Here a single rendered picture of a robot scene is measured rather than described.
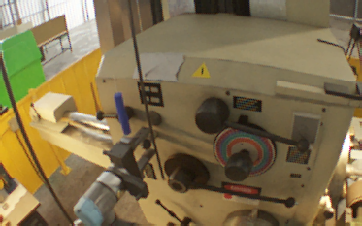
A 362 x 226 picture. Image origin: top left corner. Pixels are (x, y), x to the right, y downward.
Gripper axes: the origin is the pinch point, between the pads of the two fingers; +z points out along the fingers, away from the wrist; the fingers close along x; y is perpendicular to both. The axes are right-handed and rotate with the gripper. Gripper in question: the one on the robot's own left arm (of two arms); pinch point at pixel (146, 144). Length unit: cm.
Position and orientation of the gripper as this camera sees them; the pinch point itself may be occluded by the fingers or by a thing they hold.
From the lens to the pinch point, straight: 73.9
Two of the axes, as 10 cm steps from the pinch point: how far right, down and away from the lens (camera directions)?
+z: 4.2, -5.3, 7.4
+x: 1.2, 8.4, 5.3
